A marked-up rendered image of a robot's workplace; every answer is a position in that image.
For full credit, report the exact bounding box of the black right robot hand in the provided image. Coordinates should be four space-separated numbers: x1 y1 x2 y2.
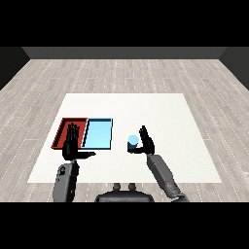
130 124 156 156

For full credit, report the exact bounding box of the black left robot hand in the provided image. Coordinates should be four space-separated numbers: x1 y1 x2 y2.
61 122 97 161

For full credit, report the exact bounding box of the red shallow open box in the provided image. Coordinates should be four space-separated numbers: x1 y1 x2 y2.
51 117 89 151

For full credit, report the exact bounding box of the light blue shallow open box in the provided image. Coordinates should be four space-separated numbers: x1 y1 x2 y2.
80 118 114 151

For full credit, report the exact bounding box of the dark grey robot body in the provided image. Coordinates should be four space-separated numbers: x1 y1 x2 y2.
94 183 156 203

